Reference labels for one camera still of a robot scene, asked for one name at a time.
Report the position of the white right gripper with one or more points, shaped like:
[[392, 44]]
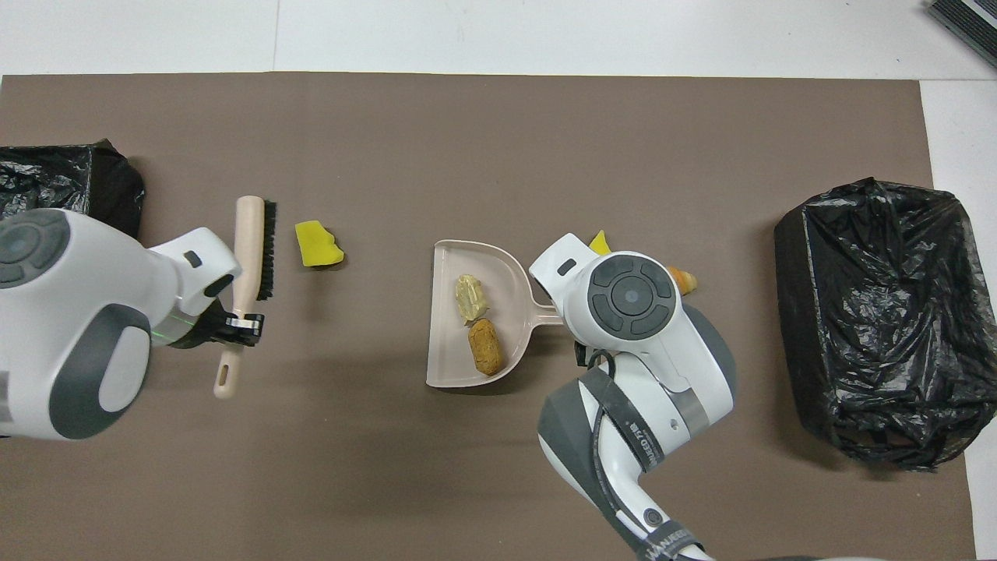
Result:
[[562, 265]]

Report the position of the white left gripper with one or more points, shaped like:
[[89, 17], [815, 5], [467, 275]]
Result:
[[195, 269]]

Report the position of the beige hand brush black bristles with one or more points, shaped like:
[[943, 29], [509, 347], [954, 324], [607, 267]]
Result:
[[248, 257]]

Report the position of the brown toy bun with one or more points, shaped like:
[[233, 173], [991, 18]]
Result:
[[485, 348]]

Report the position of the yellow sponge piece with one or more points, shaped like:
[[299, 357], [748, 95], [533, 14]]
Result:
[[315, 245], [600, 244]]

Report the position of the pale cream toy croissant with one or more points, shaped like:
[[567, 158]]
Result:
[[470, 298]]

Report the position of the orange striped toy croissant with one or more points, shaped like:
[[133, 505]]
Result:
[[684, 280]]

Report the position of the beige plastic dustpan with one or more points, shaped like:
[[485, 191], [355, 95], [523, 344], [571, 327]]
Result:
[[448, 343]]

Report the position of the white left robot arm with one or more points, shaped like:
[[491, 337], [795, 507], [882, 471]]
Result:
[[70, 312]]

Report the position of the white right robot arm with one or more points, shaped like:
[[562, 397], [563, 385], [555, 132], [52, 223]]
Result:
[[631, 296]]

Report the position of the black bag lined bin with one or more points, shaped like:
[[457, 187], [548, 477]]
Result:
[[109, 187], [857, 351]]

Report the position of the brown table mat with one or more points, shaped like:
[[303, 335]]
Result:
[[436, 140]]

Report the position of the grey ribbed metal device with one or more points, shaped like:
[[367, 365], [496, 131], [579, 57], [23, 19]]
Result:
[[970, 19]]

